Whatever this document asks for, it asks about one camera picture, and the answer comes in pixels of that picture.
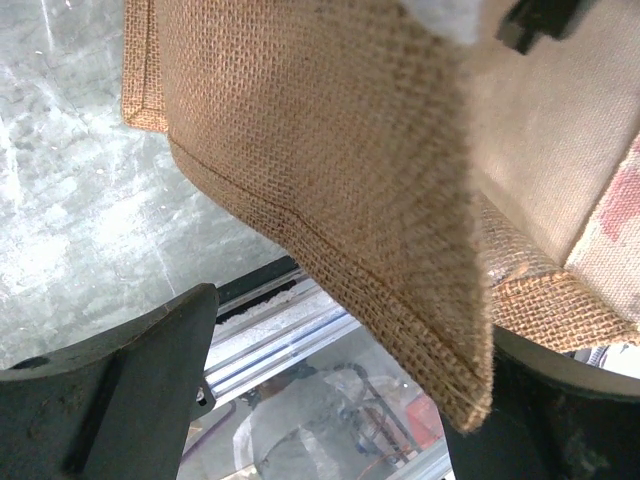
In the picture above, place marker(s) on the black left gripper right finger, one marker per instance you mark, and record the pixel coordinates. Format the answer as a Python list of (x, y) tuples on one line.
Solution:
[(551, 418)]

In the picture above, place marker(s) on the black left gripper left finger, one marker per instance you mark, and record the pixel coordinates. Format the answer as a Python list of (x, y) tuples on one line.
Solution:
[(117, 405)]

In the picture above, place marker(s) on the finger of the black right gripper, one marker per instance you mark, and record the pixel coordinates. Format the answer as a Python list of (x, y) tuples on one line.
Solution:
[(530, 20)]

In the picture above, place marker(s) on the brown canvas tote bag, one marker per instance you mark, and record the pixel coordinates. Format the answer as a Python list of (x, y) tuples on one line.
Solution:
[(340, 130)]

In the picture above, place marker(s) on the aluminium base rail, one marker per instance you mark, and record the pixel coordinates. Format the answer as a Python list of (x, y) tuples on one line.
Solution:
[(296, 388)]

